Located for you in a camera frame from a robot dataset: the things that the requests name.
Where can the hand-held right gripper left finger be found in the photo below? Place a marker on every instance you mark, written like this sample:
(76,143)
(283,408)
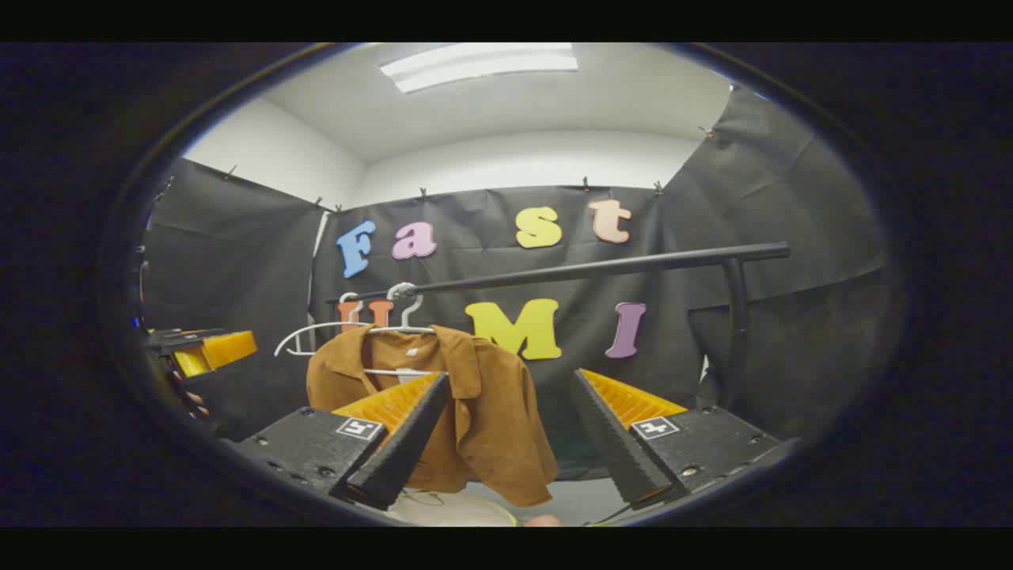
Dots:
(400,451)

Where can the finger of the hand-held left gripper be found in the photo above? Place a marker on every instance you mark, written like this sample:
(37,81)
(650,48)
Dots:
(229,348)

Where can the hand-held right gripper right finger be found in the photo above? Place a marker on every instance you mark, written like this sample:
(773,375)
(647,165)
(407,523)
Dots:
(621,443)

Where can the white round laundry hamper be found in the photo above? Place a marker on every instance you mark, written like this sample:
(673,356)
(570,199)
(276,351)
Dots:
(451,511)

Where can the brown shirt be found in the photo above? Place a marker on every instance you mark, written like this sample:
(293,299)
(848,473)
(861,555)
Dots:
(498,427)

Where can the white clothes hanger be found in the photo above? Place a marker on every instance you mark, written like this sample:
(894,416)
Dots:
(316,327)
(396,330)

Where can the black backdrop cloth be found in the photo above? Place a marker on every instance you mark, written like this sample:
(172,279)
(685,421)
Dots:
(237,261)

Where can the ceiling light panel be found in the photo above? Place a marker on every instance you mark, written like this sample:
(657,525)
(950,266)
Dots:
(475,63)

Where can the black clothes rail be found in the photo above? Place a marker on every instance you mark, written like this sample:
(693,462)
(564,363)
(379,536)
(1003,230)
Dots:
(601,269)

